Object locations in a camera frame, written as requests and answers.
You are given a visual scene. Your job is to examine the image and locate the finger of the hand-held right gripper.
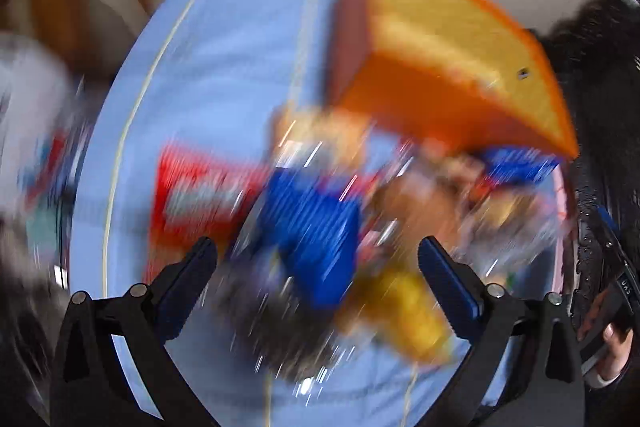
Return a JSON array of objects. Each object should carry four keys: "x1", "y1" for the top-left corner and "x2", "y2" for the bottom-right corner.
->
[{"x1": 596, "y1": 206, "x2": 634, "y2": 269}]

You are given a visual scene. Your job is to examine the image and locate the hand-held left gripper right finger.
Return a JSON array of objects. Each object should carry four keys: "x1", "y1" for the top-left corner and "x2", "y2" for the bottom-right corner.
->
[{"x1": 418, "y1": 237, "x2": 586, "y2": 427}]

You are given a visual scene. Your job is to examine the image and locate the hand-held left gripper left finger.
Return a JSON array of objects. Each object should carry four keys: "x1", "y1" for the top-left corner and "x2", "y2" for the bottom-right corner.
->
[{"x1": 49, "y1": 236, "x2": 236, "y2": 427}]

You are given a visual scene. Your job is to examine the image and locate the clear brown bread bag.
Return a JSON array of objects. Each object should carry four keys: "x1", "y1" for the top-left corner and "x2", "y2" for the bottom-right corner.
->
[{"x1": 370, "y1": 157, "x2": 481, "y2": 248}]

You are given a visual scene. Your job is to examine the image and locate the orange storage box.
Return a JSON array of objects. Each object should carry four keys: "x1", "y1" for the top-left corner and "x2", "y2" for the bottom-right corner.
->
[{"x1": 327, "y1": 0, "x2": 581, "y2": 160}]

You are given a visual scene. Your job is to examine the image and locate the person's right forearm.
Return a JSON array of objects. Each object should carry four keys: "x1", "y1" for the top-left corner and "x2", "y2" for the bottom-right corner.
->
[{"x1": 585, "y1": 367, "x2": 626, "y2": 390}]

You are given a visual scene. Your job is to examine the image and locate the person's right hand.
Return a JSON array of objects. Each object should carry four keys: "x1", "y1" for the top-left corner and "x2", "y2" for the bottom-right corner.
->
[{"x1": 592, "y1": 323, "x2": 634, "y2": 381}]

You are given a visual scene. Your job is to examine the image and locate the yellow snack packet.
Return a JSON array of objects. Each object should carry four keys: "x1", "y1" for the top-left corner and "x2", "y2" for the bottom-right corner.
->
[{"x1": 345, "y1": 269, "x2": 453, "y2": 363}]

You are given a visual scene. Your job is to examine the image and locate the red checkered snack packet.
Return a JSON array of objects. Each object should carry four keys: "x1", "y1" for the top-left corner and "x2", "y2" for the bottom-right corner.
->
[{"x1": 147, "y1": 144, "x2": 271, "y2": 278}]

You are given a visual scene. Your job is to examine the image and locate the small blue snack packet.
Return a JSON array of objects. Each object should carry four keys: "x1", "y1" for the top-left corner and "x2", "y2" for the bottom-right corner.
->
[{"x1": 480, "y1": 147, "x2": 561, "y2": 188}]

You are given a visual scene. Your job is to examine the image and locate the person's dark clothing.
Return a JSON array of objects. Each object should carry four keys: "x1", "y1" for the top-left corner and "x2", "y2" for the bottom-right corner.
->
[{"x1": 540, "y1": 0, "x2": 640, "y2": 308}]

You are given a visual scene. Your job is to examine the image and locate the light blue tablecloth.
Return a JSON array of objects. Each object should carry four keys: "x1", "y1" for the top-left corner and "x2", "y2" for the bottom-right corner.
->
[{"x1": 67, "y1": 0, "x2": 576, "y2": 427}]

